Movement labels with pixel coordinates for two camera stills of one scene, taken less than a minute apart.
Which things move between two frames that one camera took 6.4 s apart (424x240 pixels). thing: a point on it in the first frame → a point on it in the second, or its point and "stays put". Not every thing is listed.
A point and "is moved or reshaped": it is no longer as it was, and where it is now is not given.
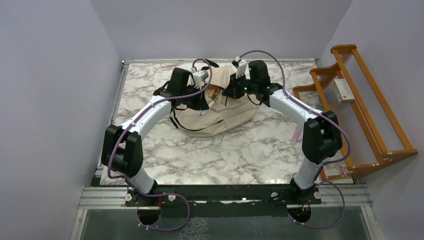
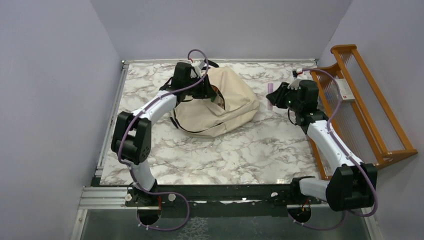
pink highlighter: [296, 135] is moved or reshaped
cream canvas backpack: [224, 115] stays put
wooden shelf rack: [345, 88] stays put
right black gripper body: [240, 85] → [286, 98]
